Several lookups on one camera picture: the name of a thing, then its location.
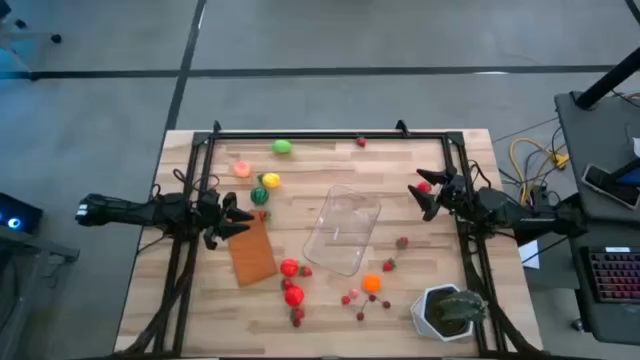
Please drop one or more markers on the grey side table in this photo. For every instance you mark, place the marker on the grey side table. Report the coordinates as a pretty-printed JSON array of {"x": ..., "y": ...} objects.
[{"x": 590, "y": 140}]

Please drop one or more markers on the round red plastic tomato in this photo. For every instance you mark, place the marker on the round red plastic tomato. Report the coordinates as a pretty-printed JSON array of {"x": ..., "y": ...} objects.
[{"x": 289, "y": 267}]

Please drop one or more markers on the black device with blue light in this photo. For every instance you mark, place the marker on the black device with blue light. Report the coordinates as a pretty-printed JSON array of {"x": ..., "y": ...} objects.
[{"x": 20, "y": 212}]

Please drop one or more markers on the clear plastic tupperware container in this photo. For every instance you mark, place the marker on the clear plastic tupperware container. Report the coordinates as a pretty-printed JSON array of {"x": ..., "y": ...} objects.
[{"x": 345, "y": 235}]

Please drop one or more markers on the yellow plastic lemon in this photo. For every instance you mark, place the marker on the yellow plastic lemon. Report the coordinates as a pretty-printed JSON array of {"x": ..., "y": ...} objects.
[{"x": 271, "y": 180}]

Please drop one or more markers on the green striped plastic watermelon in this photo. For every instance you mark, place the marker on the green striped plastic watermelon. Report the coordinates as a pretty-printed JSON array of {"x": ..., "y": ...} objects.
[{"x": 259, "y": 195}]

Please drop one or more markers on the white faceted plant pot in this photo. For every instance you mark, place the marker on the white faceted plant pot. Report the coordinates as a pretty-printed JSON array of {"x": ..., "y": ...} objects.
[{"x": 425, "y": 320}]

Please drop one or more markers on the grey metal cart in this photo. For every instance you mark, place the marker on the grey metal cart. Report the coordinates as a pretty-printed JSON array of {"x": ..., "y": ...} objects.
[{"x": 50, "y": 250}]

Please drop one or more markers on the office chair base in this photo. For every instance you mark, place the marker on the office chair base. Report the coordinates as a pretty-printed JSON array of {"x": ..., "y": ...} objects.
[{"x": 56, "y": 38}]

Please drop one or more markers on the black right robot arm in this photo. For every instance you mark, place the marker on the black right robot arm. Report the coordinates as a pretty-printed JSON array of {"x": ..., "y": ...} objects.
[{"x": 530, "y": 220}]

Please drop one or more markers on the red plastic bell pepper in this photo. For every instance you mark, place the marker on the red plastic bell pepper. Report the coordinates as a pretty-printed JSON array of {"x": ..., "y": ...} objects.
[{"x": 294, "y": 296}]

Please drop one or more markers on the green cactus plant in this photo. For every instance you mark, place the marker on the green cactus plant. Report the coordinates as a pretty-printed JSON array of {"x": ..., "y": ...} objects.
[{"x": 462, "y": 306}]

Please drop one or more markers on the pale orange plastic peach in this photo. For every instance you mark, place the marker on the pale orange plastic peach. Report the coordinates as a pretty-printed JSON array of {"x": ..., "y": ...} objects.
[{"x": 242, "y": 169}]

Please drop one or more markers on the orange plastic tangerine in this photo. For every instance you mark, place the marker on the orange plastic tangerine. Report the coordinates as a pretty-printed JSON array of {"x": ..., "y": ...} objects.
[{"x": 372, "y": 283}]

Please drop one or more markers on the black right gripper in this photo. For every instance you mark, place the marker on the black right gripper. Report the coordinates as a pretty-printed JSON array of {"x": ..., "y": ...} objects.
[{"x": 455, "y": 195}]

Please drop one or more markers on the small pink plastic fruit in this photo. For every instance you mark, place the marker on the small pink plastic fruit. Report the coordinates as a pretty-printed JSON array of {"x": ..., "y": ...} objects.
[{"x": 354, "y": 293}]

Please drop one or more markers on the black pole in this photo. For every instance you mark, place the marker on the black pole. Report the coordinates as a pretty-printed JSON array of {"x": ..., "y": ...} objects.
[{"x": 607, "y": 80}]

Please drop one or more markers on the bright red plastic cherry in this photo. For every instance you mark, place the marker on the bright red plastic cherry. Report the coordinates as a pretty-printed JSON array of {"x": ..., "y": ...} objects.
[{"x": 345, "y": 300}]

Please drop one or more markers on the dark desk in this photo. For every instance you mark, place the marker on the dark desk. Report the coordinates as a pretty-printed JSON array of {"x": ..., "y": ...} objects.
[{"x": 580, "y": 300}]

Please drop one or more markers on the green plastic lime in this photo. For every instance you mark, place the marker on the green plastic lime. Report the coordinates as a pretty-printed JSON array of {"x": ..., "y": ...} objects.
[{"x": 282, "y": 146}]

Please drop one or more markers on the backlit keyboard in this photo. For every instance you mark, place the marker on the backlit keyboard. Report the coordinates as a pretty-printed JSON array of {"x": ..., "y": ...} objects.
[{"x": 617, "y": 275}]

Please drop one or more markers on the orange cloth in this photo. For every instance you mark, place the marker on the orange cloth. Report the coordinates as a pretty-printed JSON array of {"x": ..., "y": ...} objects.
[{"x": 250, "y": 252}]

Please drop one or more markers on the black smartphone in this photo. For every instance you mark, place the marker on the black smartphone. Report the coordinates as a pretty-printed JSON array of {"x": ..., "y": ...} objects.
[{"x": 607, "y": 185}]

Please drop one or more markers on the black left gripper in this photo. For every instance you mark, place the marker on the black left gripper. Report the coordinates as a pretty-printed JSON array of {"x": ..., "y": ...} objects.
[{"x": 210, "y": 215}]

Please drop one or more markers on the dark blue device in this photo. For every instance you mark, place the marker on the dark blue device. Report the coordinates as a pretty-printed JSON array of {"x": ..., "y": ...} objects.
[{"x": 630, "y": 175}]

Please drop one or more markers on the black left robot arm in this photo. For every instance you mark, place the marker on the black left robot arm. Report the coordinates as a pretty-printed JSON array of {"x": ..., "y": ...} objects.
[{"x": 130, "y": 212}]

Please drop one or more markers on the red plastic strawberry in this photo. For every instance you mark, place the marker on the red plastic strawberry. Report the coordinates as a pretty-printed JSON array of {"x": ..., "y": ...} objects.
[
  {"x": 402, "y": 242},
  {"x": 361, "y": 142},
  {"x": 264, "y": 216},
  {"x": 286, "y": 284},
  {"x": 306, "y": 271},
  {"x": 298, "y": 313},
  {"x": 388, "y": 265}
]

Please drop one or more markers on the white paper sheet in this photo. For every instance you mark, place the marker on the white paper sheet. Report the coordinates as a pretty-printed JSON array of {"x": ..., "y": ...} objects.
[{"x": 529, "y": 255}]

